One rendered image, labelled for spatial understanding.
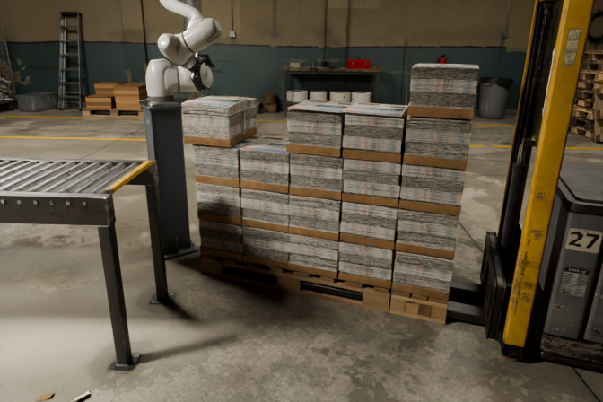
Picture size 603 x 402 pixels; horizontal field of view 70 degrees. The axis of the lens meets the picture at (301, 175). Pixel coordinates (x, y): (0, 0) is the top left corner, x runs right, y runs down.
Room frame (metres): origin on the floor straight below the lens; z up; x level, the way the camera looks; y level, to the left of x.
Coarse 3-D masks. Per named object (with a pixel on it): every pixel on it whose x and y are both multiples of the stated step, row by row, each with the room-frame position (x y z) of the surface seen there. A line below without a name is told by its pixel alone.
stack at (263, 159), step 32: (224, 160) 2.29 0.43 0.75; (256, 160) 2.24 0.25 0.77; (288, 160) 2.17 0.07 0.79; (320, 160) 2.12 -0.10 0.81; (352, 160) 2.07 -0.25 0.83; (224, 192) 2.30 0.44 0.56; (256, 192) 2.23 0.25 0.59; (352, 192) 2.06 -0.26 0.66; (384, 192) 2.01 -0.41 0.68; (224, 224) 2.30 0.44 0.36; (288, 224) 2.18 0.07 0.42; (320, 224) 2.11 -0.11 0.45; (352, 224) 2.05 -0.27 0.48; (384, 224) 2.00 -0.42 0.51; (256, 256) 2.24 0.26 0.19; (288, 256) 2.18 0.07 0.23; (320, 256) 2.10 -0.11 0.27; (352, 256) 2.05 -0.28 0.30; (384, 256) 2.00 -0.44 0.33; (288, 288) 2.17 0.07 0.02; (352, 288) 2.05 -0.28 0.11; (384, 288) 2.00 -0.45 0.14
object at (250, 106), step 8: (208, 96) 2.61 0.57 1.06; (216, 96) 2.61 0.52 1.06; (224, 96) 2.62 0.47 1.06; (232, 96) 2.65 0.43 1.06; (248, 104) 2.51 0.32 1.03; (248, 112) 2.49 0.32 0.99; (256, 112) 2.61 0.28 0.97; (248, 120) 2.50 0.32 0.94; (256, 120) 2.61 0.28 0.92; (248, 128) 2.50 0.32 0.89
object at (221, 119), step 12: (192, 108) 2.32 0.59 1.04; (204, 108) 2.30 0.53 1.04; (216, 108) 2.27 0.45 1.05; (228, 108) 2.25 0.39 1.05; (240, 108) 2.40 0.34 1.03; (192, 120) 2.33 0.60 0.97; (204, 120) 2.31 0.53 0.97; (216, 120) 2.29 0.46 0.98; (228, 120) 2.26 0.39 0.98; (240, 120) 2.40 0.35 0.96; (192, 132) 2.33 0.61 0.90; (204, 132) 2.31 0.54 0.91; (216, 132) 2.29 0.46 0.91; (228, 132) 2.27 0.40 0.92; (240, 132) 2.40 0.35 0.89
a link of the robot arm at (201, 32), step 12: (168, 0) 2.26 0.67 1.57; (180, 12) 2.20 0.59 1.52; (192, 12) 2.15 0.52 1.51; (192, 24) 2.05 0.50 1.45; (204, 24) 2.03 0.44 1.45; (216, 24) 2.04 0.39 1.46; (192, 36) 2.02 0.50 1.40; (204, 36) 2.02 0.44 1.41; (216, 36) 2.05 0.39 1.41; (192, 48) 2.04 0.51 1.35
